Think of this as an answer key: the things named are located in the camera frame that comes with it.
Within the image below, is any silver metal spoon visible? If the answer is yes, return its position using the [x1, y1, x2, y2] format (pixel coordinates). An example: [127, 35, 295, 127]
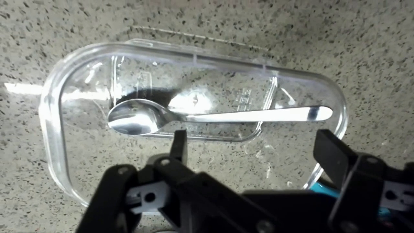
[107, 99, 334, 136]

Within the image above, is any transparent plastic bowl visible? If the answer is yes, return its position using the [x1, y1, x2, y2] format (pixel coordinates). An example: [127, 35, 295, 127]
[39, 40, 348, 205]

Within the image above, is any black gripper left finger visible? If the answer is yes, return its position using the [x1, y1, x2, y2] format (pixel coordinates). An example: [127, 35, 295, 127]
[76, 131, 277, 233]

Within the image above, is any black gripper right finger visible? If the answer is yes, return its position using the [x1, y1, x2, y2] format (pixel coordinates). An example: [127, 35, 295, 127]
[313, 130, 414, 233]

